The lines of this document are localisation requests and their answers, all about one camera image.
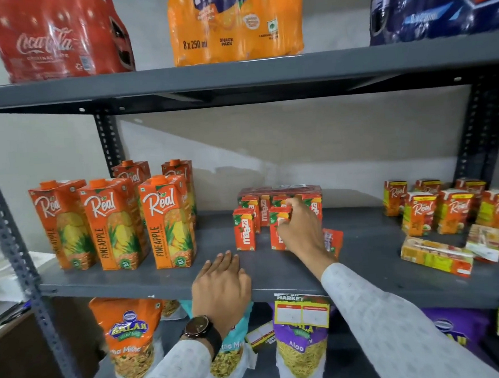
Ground person's right hand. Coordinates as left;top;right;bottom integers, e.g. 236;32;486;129
274;195;339;283

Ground person's left hand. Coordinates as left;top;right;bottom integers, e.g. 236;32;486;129
188;249;256;341

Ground small red mango juice carton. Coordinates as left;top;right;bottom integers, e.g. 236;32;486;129
232;206;258;252
268;205;296;252
322;226;346;260

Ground person's right forearm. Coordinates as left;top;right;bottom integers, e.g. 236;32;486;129
320;251;499;378

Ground person's left forearm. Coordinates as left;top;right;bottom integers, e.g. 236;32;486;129
117;337;215;378

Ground wrapped pack of mango cartons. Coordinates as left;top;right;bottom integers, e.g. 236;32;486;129
237;182;325;236

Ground small clear snack bag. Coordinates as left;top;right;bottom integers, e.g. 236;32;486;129
160;299;188;322

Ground black wristwatch brown dial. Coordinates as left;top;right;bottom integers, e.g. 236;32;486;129
179;313;225;364

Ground large orange pineapple juice carton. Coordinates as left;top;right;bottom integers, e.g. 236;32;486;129
28;177;99;274
77;175;152;274
160;158;198;230
137;172;198;271
111;158;154;214

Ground teal snack bag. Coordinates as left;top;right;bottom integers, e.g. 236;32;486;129
180;296;260;378

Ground orange snack bag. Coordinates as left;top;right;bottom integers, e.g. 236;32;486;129
88;293;169;378

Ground purple snack bag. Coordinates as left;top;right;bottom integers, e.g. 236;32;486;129
272;309;334;378
422;303;495;354

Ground grey metal shelving rack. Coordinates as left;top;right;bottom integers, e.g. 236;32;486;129
0;31;499;378

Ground group of small fruit-juice cartons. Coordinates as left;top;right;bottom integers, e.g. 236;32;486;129
380;172;499;284

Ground white papers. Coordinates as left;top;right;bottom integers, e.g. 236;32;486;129
0;250;59;303

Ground brown wooden desk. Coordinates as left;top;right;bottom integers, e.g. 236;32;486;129
0;291;102;378

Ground orange soda bottle pack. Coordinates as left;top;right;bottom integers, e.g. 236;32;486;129
167;0;307;68

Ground dark blue soda bottle pack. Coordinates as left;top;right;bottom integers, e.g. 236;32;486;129
367;0;499;46

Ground red cola bottle pack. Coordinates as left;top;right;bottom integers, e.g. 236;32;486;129
0;0;136;84

